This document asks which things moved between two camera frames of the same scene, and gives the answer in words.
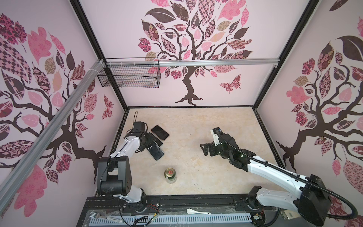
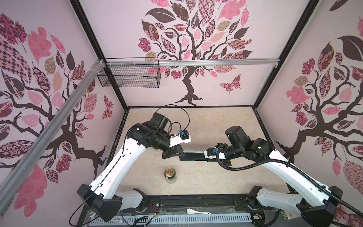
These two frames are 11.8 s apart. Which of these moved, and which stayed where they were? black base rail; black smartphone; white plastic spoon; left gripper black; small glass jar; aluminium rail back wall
Moved: black smartphone; left gripper black
Stayed: white plastic spoon; black base rail; small glass jar; aluminium rail back wall
